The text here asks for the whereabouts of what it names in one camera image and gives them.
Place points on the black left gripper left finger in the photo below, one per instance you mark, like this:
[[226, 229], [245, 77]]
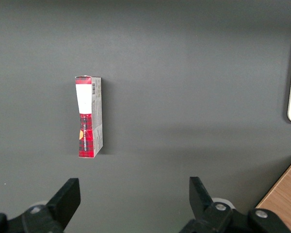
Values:
[[63, 201]]

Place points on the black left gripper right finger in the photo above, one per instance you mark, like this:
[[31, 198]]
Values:
[[201, 201]]

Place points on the wooden drawer cabinet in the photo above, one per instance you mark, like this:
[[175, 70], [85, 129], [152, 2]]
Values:
[[286, 201]]

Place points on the red plaid biscuit box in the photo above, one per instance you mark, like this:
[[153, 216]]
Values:
[[86, 136]]

